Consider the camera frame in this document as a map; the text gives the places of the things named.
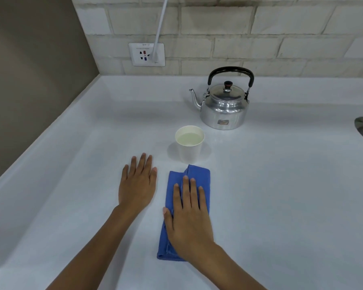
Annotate person's left hand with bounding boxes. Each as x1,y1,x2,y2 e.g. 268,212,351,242
118,153,158,210

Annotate person's right hand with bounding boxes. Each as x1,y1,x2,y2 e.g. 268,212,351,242
163,176,215,261

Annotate blue cloth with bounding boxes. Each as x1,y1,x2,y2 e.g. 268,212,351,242
157,165,211,262

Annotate person's left forearm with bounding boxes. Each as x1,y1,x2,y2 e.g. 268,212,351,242
46,205,146,290

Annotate person's right forearm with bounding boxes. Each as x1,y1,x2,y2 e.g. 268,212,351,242
181,242,267,290

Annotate white paper cup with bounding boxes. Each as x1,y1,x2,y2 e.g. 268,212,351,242
174,125,205,165

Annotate water in cup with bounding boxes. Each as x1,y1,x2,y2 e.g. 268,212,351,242
176,132,204,146

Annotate silver metal kettle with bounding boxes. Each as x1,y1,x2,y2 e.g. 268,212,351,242
189,66,255,130

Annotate silver kettle lid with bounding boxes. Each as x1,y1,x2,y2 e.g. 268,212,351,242
210,81,246,102

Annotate white wall socket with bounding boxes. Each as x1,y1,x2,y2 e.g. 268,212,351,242
128,43,166,67

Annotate white plug with cable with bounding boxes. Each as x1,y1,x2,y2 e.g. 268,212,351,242
148,0,170,63

